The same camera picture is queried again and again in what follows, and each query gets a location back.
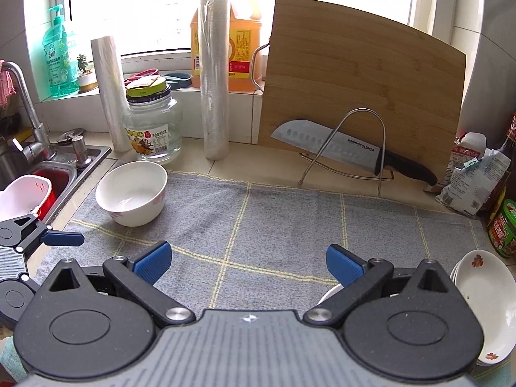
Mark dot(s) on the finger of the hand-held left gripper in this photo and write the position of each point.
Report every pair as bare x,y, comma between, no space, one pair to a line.
64,238

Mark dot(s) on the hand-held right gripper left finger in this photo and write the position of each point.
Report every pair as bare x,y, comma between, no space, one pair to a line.
153,262

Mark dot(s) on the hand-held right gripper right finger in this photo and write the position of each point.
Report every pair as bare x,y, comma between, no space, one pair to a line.
342,264

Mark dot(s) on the white fruit-print plate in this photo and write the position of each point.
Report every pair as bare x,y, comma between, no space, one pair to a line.
450,281
487,298
328,296

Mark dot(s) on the white cup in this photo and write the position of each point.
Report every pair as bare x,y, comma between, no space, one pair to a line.
133,209

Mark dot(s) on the red and white basin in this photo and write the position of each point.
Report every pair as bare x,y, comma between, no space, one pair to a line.
20,197

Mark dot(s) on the white bowls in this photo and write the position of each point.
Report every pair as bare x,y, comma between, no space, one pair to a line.
454,276

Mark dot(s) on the steel sink knob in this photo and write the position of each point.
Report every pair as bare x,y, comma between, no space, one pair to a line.
82,151

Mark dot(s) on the steel sink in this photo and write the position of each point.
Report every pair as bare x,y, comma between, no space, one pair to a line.
98,154

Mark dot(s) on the grey checked cloth mat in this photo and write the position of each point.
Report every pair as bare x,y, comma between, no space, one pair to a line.
262,217

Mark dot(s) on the steel sink plug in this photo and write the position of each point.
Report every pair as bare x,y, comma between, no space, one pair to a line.
70,135

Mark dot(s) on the steel faucet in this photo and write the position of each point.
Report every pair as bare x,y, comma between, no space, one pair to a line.
32,117

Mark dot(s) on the clear glass jar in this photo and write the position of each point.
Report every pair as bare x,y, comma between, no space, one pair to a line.
153,129

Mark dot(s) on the plastic bag roll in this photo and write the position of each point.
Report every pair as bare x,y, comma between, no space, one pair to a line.
111,100

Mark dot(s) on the white printed bag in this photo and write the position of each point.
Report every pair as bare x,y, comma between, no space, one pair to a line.
471,193

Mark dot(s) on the small potted plant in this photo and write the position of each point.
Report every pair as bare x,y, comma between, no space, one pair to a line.
86,80

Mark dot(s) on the pink cloth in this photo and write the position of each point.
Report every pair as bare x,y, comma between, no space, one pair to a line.
6,88

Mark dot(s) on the green binder clip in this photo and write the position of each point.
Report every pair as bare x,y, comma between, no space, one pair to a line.
472,163

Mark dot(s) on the green-lid sauce jar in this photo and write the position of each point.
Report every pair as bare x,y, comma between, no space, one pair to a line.
504,229

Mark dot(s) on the red and white bag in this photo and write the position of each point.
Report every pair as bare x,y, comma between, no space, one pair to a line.
467,145

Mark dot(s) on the green detergent bottle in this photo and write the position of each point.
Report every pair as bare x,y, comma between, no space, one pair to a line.
60,64

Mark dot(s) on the teal dish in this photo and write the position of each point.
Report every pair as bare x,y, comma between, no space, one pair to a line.
177,80

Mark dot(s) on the plastic wrap roll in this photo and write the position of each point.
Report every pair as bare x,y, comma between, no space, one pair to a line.
215,88

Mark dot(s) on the teal cloth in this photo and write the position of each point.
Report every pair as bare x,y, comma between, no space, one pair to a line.
496,371

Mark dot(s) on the bamboo cutting board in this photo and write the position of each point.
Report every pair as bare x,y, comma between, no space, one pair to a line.
363,68

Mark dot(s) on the dark soy sauce bottle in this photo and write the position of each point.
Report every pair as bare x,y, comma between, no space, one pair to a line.
510,149

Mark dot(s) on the window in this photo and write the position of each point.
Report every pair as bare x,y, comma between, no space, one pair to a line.
153,8

